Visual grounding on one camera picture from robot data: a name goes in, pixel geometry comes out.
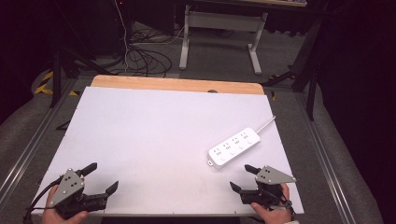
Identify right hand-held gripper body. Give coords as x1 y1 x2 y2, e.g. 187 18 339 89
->
239 164 297 207

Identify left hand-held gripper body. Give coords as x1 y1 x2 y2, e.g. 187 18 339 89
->
49 167 109 220

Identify person's left hand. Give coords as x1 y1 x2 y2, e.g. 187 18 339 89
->
41 185 90 224

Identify person's right hand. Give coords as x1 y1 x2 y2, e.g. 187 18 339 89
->
249 183 296 224

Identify white power strip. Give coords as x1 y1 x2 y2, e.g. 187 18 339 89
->
207 126 262 170

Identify white table cover board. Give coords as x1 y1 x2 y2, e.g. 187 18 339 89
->
31 86 305 217

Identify yellow black floor tape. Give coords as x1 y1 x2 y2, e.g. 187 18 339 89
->
34 70 79 97

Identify black metal stand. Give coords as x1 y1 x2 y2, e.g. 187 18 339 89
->
261 17 323 121
49 46 117 109

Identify light wooden desk top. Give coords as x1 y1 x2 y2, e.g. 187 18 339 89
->
191 0 308 8

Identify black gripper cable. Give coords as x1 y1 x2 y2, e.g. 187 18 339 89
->
22 176 64 224

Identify black wrist strap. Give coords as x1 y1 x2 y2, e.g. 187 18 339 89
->
270 191 297 219

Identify white power strip cable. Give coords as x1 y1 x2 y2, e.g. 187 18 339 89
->
255 115 277 134

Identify aluminium floor rail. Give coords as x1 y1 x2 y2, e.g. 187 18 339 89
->
0 78 79 202
293 92 354 224

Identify black floor cables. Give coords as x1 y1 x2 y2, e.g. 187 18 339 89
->
125 26 188 78

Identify white hanging cable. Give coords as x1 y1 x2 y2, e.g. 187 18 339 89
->
114 0 131 73

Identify white metal desk frame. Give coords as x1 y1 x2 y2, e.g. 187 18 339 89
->
178 4 269 76

